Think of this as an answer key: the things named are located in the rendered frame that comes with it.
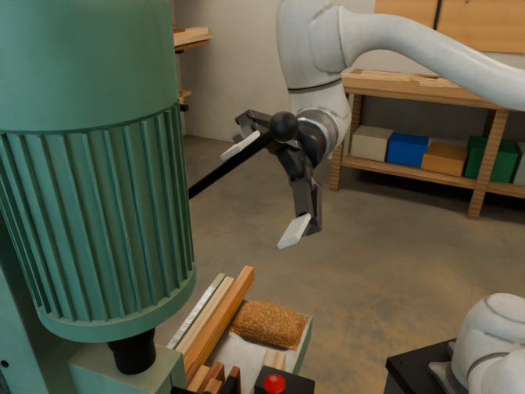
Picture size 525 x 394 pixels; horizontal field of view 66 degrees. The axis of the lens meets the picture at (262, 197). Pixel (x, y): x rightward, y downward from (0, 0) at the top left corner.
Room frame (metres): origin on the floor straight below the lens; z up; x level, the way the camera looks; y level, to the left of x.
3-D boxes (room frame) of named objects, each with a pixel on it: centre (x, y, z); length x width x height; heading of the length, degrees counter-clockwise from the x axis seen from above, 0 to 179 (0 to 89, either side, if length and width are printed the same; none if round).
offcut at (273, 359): (0.48, -0.02, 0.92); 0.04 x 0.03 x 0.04; 166
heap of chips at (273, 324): (0.60, -0.01, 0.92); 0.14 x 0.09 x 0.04; 70
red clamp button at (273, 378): (0.37, -0.02, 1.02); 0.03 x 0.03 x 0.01
